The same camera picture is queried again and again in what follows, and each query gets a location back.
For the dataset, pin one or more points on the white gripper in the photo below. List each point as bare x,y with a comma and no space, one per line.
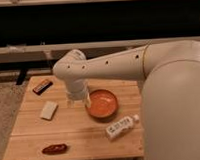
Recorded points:
77,92

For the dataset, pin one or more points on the white rectangular sponge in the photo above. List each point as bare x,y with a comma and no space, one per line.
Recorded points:
48,110

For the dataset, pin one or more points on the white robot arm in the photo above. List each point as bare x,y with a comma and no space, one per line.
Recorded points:
170,111

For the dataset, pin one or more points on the orange bowl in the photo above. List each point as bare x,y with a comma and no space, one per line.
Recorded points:
103,104

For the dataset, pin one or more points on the white plastic bottle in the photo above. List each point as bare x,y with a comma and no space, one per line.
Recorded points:
120,127

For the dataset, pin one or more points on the dark brown snack bar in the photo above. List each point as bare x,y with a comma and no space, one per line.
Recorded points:
41,87

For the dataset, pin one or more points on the wooden table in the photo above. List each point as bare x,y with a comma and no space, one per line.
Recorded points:
85,138

